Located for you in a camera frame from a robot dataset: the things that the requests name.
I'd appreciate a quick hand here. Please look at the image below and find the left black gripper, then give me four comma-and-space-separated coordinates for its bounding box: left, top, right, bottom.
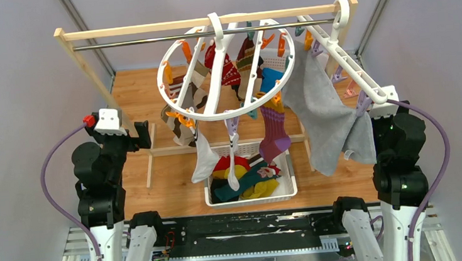
84, 118, 153, 184

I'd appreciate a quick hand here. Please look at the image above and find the round white clip hanger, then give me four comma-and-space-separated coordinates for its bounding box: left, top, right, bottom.
157, 9, 295, 121

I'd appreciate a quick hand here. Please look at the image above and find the purple striped sock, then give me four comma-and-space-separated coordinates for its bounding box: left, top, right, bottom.
259, 97, 292, 163

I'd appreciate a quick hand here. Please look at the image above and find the brown beige patterned sock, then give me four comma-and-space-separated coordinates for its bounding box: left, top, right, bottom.
161, 61, 209, 147

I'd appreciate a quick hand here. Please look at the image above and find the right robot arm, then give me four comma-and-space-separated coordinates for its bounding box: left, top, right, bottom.
331, 101, 429, 261

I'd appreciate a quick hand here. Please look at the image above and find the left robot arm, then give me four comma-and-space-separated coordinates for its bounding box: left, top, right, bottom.
71, 121, 152, 261

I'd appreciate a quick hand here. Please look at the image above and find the straight white clip hanger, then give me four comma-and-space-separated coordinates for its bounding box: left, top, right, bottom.
297, 0, 388, 105

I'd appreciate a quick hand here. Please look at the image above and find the orange clothespin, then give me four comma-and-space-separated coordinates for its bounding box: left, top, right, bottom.
166, 111, 196, 128

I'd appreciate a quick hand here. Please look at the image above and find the purple clothespin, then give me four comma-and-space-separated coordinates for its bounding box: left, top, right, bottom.
224, 116, 239, 137

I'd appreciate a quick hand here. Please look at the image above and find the black sock in basket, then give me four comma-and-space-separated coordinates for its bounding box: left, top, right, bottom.
210, 179, 229, 204

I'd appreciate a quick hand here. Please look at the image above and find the red patterned sock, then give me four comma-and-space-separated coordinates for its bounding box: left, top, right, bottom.
204, 41, 241, 86

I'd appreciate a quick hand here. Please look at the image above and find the teal sock in basket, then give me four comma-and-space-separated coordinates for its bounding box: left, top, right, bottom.
215, 161, 269, 202

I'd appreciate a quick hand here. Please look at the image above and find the red yellow sock in basket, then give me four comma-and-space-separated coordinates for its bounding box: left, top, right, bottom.
212, 156, 251, 180

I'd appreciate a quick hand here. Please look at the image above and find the brown argyle sock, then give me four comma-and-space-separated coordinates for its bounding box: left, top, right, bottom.
236, 36, 256, 101

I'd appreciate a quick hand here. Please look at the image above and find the cartoon print sock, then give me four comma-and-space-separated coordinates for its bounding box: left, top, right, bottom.
257, 165, 282, 179

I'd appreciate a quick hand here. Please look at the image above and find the blue cloth in basket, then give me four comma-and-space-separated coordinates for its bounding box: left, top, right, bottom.
260, 67, 283, 93

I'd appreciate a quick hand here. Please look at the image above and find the white back basket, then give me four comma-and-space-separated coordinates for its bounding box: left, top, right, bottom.
259, 47, 291, 72

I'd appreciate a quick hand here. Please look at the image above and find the grey towel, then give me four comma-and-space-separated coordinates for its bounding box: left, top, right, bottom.
282, 50, 377, 176

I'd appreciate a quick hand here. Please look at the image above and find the metal rack rod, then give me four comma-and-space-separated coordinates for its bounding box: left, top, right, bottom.
72, 19, 334, 52

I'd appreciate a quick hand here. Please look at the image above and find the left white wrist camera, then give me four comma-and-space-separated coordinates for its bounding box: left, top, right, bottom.
94, 108, 127, 136

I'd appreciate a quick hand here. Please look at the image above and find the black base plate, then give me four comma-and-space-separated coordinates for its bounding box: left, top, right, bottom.
150, 206, 349, 261

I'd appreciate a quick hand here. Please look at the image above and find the wooden drying rack frame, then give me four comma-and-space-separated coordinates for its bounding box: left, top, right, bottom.
52, 0, 374, 196

